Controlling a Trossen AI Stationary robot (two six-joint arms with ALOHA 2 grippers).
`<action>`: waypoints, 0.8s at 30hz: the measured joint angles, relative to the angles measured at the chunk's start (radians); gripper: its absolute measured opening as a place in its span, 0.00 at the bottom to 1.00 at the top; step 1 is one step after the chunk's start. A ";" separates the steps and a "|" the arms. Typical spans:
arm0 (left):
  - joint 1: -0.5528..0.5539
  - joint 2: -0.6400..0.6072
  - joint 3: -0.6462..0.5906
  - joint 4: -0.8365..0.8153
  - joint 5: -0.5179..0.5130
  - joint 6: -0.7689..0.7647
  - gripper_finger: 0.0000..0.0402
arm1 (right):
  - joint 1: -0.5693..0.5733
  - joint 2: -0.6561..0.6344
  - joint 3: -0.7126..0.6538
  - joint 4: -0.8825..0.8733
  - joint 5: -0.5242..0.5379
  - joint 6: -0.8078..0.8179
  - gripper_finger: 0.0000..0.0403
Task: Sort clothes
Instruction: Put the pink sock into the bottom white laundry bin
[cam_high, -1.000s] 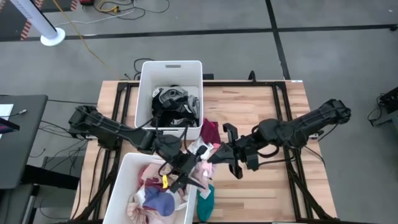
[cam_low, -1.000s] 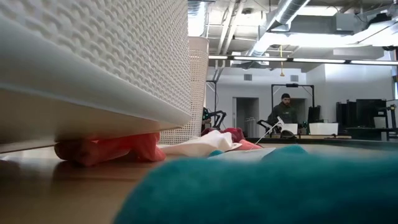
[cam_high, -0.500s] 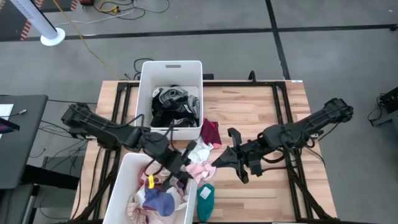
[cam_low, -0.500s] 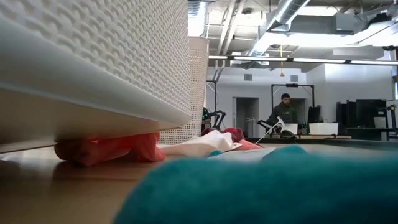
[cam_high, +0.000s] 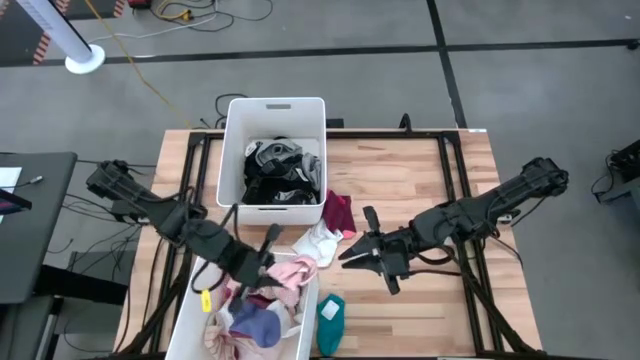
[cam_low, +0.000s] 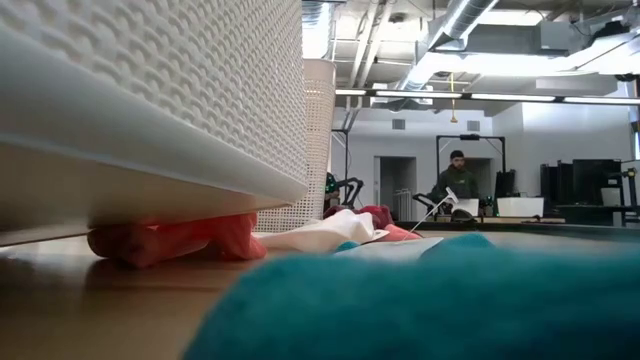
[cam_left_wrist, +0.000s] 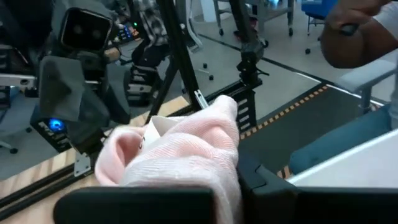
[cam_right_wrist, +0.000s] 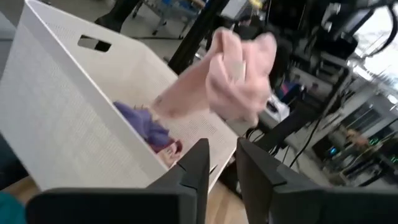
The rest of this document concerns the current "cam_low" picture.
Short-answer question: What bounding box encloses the small crimson garment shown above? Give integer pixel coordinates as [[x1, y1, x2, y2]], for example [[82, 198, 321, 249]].
[[323, 204, 396, 229]]

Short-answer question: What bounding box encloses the white garment with tag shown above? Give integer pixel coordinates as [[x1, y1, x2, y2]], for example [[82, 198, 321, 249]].
[[254, 208, 392, 254]]

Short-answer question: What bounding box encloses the white perforated plastic bin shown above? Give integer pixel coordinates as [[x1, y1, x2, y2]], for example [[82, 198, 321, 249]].
[[254, 58, 337, 235], [0, 0, 310, 247]]

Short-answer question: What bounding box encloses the small coral pink garment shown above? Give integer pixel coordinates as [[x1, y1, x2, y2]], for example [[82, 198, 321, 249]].
[[382, 223, 424, 243]]

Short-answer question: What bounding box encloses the person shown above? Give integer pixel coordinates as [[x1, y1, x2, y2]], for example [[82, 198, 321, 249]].
[[427, 149, 481, 216]]

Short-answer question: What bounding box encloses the white background container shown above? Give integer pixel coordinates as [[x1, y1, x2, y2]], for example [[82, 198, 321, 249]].
[[497, 196, 545, 219], [451, 198, 480, 217]]

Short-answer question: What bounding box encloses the teal garment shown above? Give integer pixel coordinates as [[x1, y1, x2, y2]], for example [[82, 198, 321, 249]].
[[182, 232, 640, 360]]

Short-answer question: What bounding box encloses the black metal stand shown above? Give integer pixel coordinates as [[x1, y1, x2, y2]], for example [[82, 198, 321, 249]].
[[436, 133, 507, 201]]

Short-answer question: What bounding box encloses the coral red garment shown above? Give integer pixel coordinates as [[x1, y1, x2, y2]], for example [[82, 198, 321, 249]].
[[87, 212, 269, 269]]

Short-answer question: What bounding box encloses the wooden background table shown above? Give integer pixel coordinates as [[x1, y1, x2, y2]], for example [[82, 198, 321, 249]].
[[424, 215, 566, 225]]

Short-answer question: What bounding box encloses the grey ceiling unit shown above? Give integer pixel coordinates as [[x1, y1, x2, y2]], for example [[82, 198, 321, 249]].
[[538, 20, 586, 54]]

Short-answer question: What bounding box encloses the white wire rack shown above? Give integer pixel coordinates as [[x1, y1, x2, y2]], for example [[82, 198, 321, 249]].
[[393, 188, 417, 221]]

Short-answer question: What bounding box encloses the yellow hanging cord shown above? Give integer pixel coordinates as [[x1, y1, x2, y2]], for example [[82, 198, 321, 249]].
[[448, 72, 459, 125]]

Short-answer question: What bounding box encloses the black ceiling light rail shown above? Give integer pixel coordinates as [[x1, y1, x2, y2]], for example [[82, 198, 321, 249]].
[[334, 88, 640, 105]]

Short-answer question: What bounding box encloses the silver ventilation duct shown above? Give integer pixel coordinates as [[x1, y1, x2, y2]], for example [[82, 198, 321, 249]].
[[397, 0, 501, 91]]

